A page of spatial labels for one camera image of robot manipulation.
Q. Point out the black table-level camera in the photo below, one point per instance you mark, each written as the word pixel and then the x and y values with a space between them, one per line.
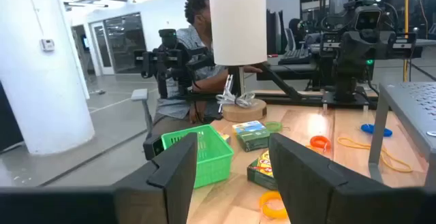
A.
pixel 153 147

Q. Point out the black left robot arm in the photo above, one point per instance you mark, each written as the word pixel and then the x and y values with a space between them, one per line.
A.
pixel 354 84

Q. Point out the grey perforated metal riser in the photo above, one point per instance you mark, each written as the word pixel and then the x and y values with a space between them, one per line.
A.
pixel 408 98

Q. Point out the black keyboard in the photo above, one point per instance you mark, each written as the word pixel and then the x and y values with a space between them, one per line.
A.
pixel 296 56

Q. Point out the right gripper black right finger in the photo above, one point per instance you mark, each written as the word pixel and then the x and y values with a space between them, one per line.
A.
pixel 306 183

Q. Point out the person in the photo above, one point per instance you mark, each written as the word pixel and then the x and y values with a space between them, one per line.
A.
pixel 197 6

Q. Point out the orange coil wristband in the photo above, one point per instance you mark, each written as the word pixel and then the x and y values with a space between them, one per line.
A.
pixel 320 138

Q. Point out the grey chair armrest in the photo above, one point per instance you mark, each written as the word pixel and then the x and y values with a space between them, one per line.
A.
pixel 139 94

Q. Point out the white wall thermostat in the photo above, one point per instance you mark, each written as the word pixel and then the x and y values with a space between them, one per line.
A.
pixel 47 45

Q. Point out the yellow rubber band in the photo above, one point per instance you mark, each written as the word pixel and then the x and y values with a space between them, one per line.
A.
pixel 340 143

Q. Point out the blue flat object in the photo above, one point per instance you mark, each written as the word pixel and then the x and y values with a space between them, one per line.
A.
pixel 368 128

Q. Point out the yellow coil wristband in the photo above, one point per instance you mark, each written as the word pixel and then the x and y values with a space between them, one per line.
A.
pixel 263 204

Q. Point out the white round pillar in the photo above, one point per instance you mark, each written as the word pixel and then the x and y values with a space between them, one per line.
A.
pixel 41 81

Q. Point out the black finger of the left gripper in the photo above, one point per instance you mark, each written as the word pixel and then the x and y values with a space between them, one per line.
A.
pixel 330 37
pixel 405 38

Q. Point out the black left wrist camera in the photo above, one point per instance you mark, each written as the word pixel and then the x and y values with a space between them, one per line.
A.
pixel 368 18

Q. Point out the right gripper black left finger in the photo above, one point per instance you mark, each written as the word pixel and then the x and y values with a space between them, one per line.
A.
pixel 170 183

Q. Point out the green plastic slotted basket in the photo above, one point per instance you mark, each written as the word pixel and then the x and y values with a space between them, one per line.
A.
pixel 214 156

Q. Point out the yellow Crayola crayon box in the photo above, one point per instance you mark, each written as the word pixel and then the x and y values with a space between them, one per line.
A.
pixel 260 171

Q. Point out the green coil wristband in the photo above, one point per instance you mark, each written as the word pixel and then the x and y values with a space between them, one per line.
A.
pixel 267 126

